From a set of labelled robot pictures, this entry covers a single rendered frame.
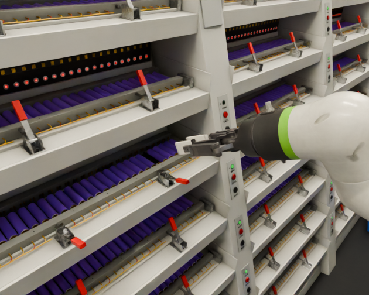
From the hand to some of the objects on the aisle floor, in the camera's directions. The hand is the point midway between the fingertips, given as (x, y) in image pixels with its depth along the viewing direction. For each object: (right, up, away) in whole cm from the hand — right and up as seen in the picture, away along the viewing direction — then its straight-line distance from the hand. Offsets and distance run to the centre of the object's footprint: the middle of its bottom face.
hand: (192, 144), depth 75 cm
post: (+20, -88, +54) cm, 105 cm away
